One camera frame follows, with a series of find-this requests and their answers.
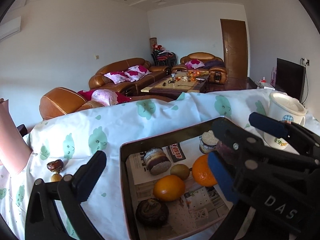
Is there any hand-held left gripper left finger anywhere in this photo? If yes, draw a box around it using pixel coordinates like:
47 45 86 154
25 151 107 240

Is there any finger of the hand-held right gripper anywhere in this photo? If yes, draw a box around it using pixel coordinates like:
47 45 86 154
249 112 320 156
212 117 311 171

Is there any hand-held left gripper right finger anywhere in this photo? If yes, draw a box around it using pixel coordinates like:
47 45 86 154
208 152 255 240

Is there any orange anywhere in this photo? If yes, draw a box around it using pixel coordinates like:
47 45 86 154
192 154 218 187
153 175 186 202

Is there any dark brown water chestnut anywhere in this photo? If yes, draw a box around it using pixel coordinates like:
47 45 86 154
47 159 66 174
135 198 169 228

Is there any white printed cup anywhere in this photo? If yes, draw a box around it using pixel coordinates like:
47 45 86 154
262 92 308 150

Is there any black television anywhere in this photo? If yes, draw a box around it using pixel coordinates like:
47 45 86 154
275 58 307 104

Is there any pale pink pillow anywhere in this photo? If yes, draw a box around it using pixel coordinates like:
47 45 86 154
91 89 118 105

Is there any brown leather sofa armrest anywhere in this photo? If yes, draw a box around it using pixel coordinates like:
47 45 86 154
39 87 175 120

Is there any pink electric kettle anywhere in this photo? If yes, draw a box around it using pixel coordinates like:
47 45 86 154
0 99 33 175

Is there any wooden coffee table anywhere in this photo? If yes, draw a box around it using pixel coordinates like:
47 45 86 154
141 71 210 99

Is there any brown wooden door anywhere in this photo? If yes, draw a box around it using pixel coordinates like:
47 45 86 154
220 19 248 78

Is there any pink floral cushion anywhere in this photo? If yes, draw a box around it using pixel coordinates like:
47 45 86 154
125 65 152 82
186 59 204 69
104 71 131 84

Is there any brown leather armchair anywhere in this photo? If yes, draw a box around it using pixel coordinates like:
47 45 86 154
180 52 228 83

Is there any black chair with clothes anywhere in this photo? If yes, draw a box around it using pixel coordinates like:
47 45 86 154
151 50 177 68

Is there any long brown leather sofa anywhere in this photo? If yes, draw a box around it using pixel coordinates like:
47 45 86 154
89 58 170 93

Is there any tall patterned floor lamp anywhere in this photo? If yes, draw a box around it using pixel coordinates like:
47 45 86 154
149 37 158 55

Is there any white air conditioner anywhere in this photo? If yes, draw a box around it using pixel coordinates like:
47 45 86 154
0 16 22 42

